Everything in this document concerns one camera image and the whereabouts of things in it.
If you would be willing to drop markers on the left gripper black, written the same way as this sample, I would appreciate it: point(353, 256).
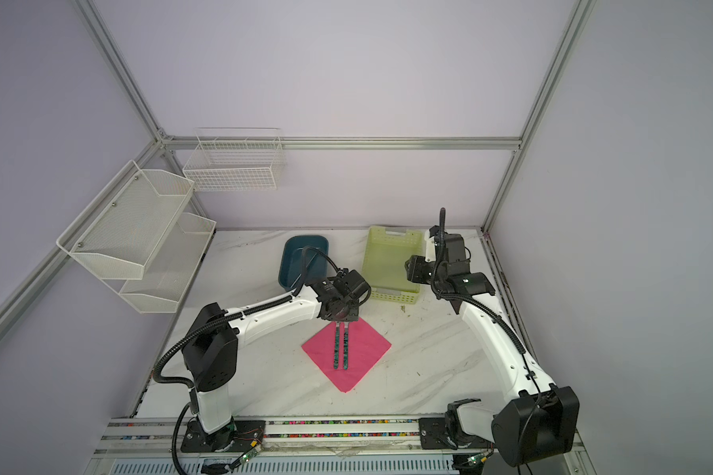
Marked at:
point(353, 316)

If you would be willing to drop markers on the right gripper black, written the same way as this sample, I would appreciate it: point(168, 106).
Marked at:
point(413, 268)

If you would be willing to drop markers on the fork with teal handle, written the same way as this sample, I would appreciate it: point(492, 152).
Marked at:
point(346, 346)

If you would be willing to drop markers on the spoon with teal handle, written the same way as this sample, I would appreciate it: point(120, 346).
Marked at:
point(337, 345)

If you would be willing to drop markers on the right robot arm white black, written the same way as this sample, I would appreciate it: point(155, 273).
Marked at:
point(529, 417)

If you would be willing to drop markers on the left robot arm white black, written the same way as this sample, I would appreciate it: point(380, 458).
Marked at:
point(211, 356)

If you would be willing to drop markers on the pink paper napkin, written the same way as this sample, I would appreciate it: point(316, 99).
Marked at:
point(366, 347)

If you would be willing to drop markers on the dark teal plastic tub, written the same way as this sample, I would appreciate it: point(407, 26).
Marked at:
point(292, 258)

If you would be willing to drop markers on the light green perforated basket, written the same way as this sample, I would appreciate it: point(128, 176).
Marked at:
point(387, 250)

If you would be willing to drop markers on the white mesh two-tier shelf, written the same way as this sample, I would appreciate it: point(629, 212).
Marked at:
point(140, 240)

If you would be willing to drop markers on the white wire wall basket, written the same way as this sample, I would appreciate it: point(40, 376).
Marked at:
point(236, 159)

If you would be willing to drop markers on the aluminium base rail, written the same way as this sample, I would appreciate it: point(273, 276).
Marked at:
point(286, 436)

